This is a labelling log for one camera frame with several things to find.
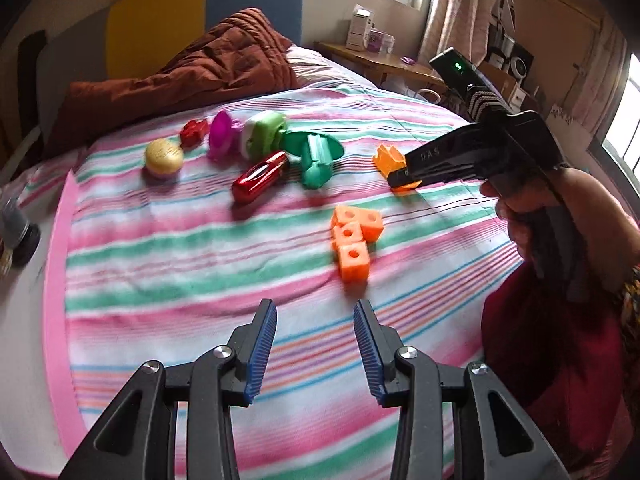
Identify orange crown-shaped plastic piece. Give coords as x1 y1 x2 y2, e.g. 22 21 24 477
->
372 143 418 195

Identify person's red pants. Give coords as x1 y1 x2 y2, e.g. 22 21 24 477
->
481 259 638 476

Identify wooden bedside table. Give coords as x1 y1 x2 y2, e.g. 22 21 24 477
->
315 40 448 97

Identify white carton box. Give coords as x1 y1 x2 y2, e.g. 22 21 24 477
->
346 4 377 52

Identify cluttered shelf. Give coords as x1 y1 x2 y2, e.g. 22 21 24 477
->
479 0 543 107

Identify brown quilt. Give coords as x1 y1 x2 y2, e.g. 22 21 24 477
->
42 8 301 158

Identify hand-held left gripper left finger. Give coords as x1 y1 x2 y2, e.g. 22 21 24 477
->
59 298 278 480

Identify white charger cable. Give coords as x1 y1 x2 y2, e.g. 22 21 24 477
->
414 86 447 107

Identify purple box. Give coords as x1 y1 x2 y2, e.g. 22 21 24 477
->
367 29 396 56

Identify gold round container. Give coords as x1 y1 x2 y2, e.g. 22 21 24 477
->
144 138 185 180

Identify striped blanket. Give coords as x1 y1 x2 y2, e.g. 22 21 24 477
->
42 82 526 480

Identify teal plastic piece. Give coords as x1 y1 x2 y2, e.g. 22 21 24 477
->
280 131 346 191

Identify yellow and blue headboard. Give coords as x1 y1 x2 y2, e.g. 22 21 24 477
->
17 0 305 128

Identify person's right hand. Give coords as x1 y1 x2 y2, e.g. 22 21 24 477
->
480 166 640 293

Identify green and white plug device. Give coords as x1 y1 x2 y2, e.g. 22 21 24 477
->
239 111 289 161

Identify pale pink pillow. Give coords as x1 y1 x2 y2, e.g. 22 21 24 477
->
285 45 373 95

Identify shiny red capsule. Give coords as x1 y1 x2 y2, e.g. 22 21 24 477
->
231 151 291 206

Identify beige curtain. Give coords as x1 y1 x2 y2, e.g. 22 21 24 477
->
417 0 495 68

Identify orange cube block piece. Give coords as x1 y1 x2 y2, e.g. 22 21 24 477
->
330 205 385 282

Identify dark round container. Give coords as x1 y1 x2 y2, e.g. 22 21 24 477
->
0 195 42 267

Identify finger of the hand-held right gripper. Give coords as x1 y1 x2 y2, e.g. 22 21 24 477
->
386 167 453 192

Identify red plastic toy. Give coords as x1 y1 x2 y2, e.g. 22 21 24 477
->
179 118 210 149

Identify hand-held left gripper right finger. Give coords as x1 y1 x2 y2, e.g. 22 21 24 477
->
352 300 571 480

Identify purple plastic toy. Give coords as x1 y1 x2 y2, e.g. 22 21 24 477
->
207 111 244 162

